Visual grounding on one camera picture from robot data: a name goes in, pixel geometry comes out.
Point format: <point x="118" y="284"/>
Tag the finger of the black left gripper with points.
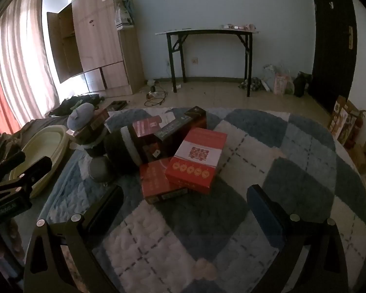
<point x="8" y="164"/>
<point x="33" y="174"/>

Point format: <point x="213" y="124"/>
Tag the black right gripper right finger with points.
<point x="324" y="269"/>

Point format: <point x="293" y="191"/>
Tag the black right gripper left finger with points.
<point x="46" y="269"/>

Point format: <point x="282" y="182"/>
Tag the long black gift box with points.
<point x="165" y="142"/>

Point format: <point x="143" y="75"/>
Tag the pale green plastic basin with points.
<point x="52" y="142"/>

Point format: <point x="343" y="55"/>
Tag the black open case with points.
<point x="68" y="105"/>

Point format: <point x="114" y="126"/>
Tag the pink red curtain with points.
<point x="27" y="88"/>

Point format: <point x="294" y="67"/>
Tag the dark red flat box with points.
<point x="154" y="184"/>

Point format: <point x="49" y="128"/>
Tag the blue white checkered rug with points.
<point x="199" y="243"/>

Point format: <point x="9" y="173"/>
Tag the black foam tray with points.
<point x="116" y="105"/>

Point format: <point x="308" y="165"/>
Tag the red and white booklet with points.
<point x="153" y="124"/>

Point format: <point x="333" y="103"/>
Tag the red box with white band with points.
<point x="195" y="162"/>

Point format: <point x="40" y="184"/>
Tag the wooden wardrobe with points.
<point x="90" y="55"/>

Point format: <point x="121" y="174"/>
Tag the black bin by door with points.
<point x="301" y="82"/>

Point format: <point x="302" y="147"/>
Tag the white bag on wardrobe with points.
<point x="124" y="15"/>

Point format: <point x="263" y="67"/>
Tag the pink plastic bag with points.
<point x="277" y="79"/>

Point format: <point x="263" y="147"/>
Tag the black leg folding table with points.
<point x="222" y="52"/>

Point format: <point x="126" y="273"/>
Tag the cardboard boxes by wall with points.
<point x="345" y="126"/>

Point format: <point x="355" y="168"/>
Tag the power strip with cables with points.
<point x="157" y="94"/>

